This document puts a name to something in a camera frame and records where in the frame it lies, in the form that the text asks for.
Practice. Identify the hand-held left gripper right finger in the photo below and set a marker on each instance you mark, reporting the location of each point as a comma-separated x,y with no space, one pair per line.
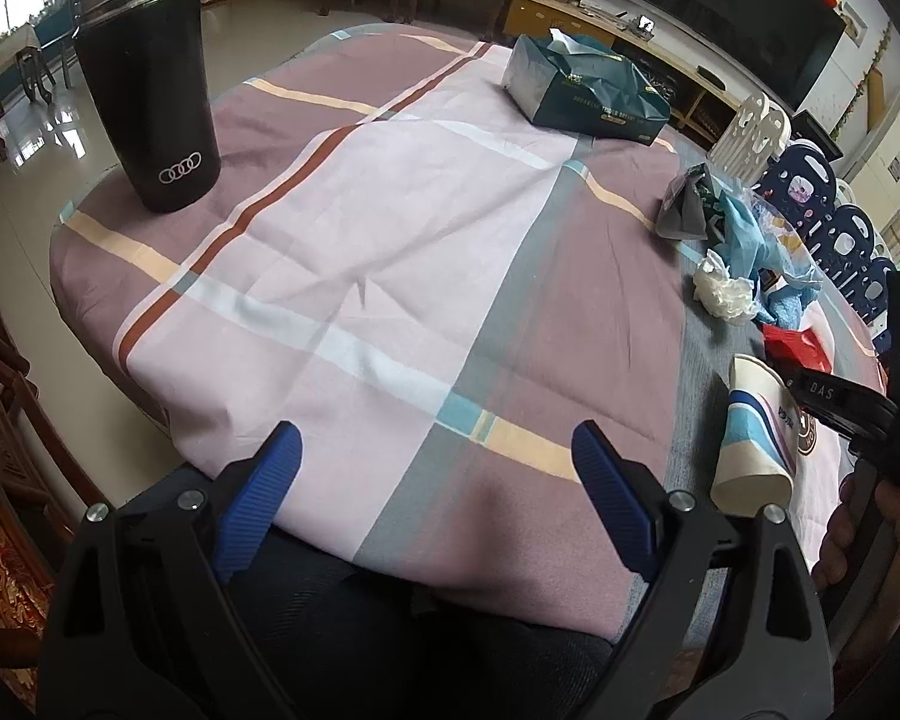
615,502

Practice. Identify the plaid tablecloth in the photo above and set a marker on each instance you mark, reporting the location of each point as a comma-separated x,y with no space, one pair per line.
420,240

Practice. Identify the carved wooden sofa frame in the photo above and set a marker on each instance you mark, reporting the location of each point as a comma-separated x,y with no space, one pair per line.
15,405

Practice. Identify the ivy garland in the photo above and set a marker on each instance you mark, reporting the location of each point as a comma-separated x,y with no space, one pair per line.
874,67

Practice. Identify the navy play fence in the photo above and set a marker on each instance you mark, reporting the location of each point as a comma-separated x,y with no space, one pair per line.
840,232

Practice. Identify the black set-top box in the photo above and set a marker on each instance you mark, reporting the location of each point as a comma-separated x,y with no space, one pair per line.
709,76

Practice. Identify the dark green foil wrapper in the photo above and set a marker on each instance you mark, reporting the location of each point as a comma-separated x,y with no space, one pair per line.
686,202

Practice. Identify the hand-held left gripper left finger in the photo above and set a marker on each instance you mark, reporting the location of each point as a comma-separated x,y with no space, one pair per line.
259,502

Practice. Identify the large black television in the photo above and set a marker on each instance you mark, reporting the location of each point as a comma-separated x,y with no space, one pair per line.
720,0

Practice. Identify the small desk device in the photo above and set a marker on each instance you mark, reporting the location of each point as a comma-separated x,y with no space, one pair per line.
645,26

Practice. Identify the clear plastic bag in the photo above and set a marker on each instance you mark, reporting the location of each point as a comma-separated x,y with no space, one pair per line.
791,240

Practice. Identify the dining table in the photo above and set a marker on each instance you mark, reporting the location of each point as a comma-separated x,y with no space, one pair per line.
15,52

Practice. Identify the green tissue box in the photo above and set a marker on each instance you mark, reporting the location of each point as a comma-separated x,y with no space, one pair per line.
585,90

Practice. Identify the yellow wooden tv cabinet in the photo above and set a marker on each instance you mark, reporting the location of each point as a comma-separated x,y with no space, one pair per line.
540,22

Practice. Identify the red cigarette pack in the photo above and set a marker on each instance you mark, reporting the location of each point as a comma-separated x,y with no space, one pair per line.
791,345

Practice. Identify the black tumbler with straw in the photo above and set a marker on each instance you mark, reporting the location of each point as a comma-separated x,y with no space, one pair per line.
150,90

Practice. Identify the white tissue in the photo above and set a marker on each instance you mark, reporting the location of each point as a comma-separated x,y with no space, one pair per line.
724,289

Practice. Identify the person's jeans leg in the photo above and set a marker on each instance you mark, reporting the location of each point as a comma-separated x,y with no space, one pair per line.
435,660

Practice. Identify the red gold seat cushion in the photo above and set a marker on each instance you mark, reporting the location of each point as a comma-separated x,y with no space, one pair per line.
7,577

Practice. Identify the white blue striped paper cup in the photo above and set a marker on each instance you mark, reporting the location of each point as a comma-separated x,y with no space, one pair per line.
750,435

